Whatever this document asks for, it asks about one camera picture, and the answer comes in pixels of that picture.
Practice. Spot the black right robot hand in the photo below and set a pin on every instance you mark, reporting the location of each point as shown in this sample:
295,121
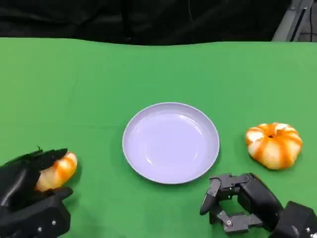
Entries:
260,198

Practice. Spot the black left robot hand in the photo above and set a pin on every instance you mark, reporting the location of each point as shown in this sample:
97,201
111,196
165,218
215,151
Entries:
17,178

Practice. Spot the orange and white bread roll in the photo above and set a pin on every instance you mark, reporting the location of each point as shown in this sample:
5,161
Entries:
57,173
275,148

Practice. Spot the green table cloth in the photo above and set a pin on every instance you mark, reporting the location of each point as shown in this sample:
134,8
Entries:
74,99

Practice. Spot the lilac plate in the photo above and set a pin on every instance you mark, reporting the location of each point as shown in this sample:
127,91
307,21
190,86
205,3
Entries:
171,143

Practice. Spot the black backdrop cloth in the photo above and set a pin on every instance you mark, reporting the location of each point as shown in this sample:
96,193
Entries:
123,19

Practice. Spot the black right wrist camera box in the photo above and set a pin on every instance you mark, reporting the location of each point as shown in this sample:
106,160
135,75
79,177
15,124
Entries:
297,220

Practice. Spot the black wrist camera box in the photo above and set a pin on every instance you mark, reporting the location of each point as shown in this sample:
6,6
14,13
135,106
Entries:
37,218
297,220

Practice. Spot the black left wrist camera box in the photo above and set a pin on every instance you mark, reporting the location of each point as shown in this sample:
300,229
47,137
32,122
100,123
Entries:
37,218

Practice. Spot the grey metal frame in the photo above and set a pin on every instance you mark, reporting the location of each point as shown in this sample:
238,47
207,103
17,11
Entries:
287,22

